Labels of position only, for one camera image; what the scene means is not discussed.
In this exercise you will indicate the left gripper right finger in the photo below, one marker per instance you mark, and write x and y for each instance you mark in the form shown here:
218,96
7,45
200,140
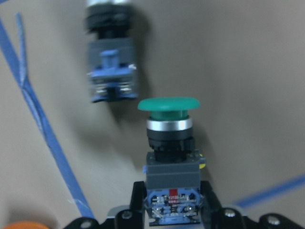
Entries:
214,215

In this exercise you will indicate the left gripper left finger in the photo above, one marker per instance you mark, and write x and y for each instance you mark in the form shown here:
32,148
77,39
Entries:
133,217

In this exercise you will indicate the green push button switch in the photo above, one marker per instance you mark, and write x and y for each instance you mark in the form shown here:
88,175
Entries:
173,167

